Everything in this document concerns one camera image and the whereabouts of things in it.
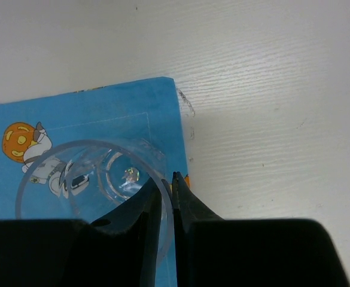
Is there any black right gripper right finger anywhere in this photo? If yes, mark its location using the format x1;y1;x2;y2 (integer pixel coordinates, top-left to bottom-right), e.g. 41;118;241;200
172;172;350;286

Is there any clear plastic cup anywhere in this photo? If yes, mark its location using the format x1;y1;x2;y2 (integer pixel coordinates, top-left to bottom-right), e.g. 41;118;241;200
15;138;173;265

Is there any blue space print placemat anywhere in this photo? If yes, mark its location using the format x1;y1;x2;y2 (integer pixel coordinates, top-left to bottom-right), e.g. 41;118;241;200
0;77;193;287

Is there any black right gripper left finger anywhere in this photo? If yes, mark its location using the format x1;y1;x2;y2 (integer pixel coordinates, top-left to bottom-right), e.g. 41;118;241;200
0;179;162;286

